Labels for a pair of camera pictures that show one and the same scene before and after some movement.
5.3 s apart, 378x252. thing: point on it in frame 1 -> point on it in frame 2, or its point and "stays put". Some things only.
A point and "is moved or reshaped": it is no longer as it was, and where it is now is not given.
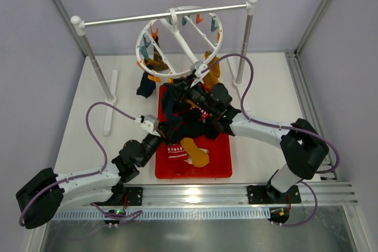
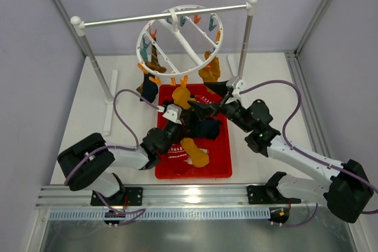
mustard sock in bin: [200, 158] stays put
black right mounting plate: [258, 195] stays put
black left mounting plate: [124, 196] stays put
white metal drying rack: [109, 104] stays put
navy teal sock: [172, 106] -> [207, 128]
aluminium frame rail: [304, 98] stays put
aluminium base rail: [235, 196] stays put
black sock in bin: [191, 124] stays put
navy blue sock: [147, 85] is moved or reshaped
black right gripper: [183, 91] -> [221, 107]
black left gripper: [165, 131] -> [183, 118]
